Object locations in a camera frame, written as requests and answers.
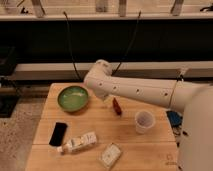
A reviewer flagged green ceramic bowl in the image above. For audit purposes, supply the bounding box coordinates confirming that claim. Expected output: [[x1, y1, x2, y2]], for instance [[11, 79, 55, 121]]
[[57, 86, 89, 112]]

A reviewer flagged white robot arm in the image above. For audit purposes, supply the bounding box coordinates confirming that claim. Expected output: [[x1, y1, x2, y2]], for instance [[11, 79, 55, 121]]
[[84, 59, 213, 171]]

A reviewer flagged white labelled bottle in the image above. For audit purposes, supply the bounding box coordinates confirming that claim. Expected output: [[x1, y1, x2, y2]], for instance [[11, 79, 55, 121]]
[[57, 131, 97, 154]]

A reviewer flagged white rectangular packet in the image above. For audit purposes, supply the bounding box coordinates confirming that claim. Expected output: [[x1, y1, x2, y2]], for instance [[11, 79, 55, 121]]
[[99, 143, 122, 170]]

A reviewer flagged black smartphone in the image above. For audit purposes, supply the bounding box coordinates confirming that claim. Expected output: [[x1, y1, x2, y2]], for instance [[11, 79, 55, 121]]
[[49, 122, 67, 146]]

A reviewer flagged blue connector plug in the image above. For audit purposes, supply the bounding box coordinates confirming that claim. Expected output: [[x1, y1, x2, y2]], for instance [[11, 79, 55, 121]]
[[167, 111, 182, 127]]

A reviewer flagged black box at left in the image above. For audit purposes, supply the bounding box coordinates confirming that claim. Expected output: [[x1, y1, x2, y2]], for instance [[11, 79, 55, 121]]
[[0, 46, 19, 118]]

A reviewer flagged right black cable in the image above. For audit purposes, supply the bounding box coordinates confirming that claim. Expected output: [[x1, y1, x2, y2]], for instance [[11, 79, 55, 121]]
[[112, 11, 142, 76]]

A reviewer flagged black cable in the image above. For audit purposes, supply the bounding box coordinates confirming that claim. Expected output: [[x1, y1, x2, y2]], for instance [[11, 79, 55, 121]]
[[62, 11, 82, 81], [112, 11, 142, 76]]

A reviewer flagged left black cable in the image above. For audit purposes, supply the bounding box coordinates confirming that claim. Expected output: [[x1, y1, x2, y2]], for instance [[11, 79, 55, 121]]
[[62, 11, 82, 81]]

